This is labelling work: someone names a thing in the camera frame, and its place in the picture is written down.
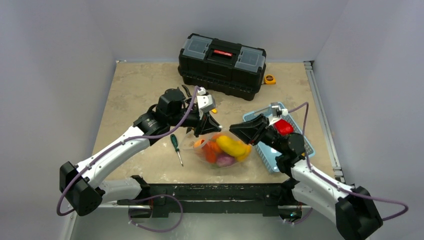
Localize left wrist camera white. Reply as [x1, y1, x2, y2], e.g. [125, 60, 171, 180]
[196, 87, 216, 114]

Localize red bell pepper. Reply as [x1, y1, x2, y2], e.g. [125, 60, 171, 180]
[273, 119, 294, 136]

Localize light blue plastic basket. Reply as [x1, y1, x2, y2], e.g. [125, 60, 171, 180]
[242, 101, 316, 175]

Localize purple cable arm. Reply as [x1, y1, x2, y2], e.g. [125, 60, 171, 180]
[288, 101, 410, 222]
[56, 86, 204, 217]

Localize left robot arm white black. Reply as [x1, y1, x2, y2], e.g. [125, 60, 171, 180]
[56, 86, 222, 216]

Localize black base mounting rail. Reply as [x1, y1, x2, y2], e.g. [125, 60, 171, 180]
[117, 180, 310, 221]

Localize black pliers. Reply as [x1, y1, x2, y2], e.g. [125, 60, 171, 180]
[181, 84, 192, 99]

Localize black plastic toolbox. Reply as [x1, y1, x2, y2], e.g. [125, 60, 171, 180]
[177, 33, 267, 101]

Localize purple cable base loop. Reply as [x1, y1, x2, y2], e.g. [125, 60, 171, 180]
[128, 194, 184, 233]

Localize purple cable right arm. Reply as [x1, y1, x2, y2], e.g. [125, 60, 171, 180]
[288, 101, 410, 222]

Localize yellow mango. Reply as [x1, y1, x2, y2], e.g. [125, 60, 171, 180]
[215, 135, 246, 157]

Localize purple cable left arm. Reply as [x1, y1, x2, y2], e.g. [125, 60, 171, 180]
[56, 86, 204, 217]

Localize yellow tape measure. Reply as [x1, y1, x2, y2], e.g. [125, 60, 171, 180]
[263, 74, 276, 85]

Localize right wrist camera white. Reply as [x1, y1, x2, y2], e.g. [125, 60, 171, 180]
[256, 102, 289, 126]

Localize clear zip top bag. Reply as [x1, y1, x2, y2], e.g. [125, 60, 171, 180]
[178, 131, 252, 169]

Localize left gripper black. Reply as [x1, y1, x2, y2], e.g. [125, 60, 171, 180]
[168, 108, 221, 137]

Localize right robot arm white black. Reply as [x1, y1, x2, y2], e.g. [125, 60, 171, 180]
[229, 114, 383, 240]

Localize green handled screwdriver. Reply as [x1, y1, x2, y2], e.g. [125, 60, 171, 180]
[170, 134, 184, 167]

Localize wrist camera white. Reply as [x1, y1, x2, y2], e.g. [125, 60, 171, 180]
[256, 102, 289, 126]
[196, 87, 216, 114]

